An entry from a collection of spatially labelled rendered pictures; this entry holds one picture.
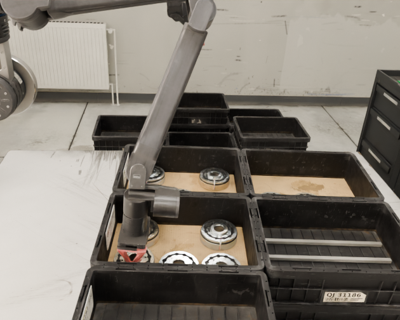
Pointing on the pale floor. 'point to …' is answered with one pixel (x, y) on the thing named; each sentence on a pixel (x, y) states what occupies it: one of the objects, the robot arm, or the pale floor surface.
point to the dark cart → (390, 133)
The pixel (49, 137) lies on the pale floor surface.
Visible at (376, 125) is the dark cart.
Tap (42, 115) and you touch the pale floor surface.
